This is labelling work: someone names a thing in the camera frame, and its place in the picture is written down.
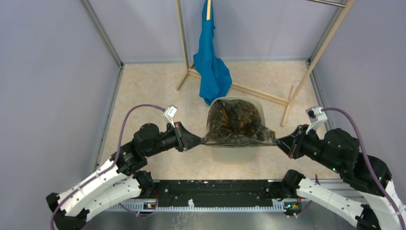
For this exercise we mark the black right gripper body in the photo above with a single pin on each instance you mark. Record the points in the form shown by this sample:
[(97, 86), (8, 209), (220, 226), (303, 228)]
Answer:
[(303, 144)]

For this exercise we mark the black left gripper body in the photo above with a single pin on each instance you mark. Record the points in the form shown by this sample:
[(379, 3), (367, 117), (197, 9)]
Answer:
[(176, 140)]

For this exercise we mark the beige plastic trash bin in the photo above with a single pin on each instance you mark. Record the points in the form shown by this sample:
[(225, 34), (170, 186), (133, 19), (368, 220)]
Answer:
[(237, 155)]

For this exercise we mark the dark translucent trash bag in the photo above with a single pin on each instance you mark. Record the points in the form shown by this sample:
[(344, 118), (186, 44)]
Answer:
[(236, 123)]

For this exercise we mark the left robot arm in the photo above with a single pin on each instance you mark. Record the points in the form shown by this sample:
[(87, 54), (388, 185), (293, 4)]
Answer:
[(120, 178)]

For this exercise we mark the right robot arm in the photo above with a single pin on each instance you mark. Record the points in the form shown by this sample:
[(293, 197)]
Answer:
[(340, 152)]

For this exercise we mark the blue hanging cloth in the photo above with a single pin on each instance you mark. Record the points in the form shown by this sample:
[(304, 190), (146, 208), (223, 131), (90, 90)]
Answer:
[(215, 75)]

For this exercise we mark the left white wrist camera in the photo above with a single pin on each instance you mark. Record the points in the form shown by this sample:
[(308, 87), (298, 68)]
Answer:
[(169, 114)]

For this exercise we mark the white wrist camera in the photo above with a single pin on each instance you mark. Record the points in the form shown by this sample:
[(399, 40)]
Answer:
[(317, 117), (169, 114)]

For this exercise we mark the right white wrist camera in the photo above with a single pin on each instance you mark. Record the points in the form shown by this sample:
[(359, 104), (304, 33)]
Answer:
[(317, 117)]

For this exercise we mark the wooden clothes rack frame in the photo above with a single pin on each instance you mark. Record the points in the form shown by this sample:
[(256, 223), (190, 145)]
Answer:
[(313, 61)]

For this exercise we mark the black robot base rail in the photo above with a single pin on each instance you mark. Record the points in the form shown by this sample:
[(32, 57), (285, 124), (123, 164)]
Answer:
[(216, 196)]

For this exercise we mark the aluminium enclosure post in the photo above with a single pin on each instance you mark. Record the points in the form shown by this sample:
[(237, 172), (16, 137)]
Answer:
[(101, 32)]

